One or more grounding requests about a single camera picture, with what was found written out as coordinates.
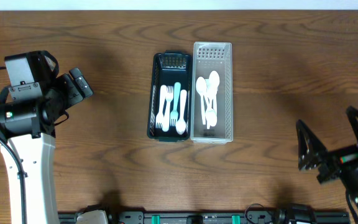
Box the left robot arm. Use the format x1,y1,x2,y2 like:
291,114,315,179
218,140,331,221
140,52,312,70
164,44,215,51
0,67,93,223

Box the clear plastic basket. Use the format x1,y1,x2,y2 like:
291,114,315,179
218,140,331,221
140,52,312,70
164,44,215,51
190,42,234,144

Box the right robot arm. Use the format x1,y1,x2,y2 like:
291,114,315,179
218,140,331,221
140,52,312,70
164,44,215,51
296,106,358,209

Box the white plastic fork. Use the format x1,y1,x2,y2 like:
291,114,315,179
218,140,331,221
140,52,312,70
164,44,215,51
170,82,181,126
155,85,167,129
162,86,174,132

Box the left black cable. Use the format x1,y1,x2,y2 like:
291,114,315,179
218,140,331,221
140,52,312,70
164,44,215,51
0,65,29,224

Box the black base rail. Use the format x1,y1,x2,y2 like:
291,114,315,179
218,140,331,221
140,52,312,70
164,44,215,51
58,203,351,224

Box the black plastic basket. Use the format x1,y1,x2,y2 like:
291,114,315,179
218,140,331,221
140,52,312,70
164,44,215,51
147,51,192,142

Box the white spoon crossing sideways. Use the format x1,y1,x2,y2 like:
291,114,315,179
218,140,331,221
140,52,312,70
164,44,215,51
208,70,220,92

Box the white plastic spoon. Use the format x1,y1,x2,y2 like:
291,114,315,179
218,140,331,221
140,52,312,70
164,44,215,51
175,90,187,135

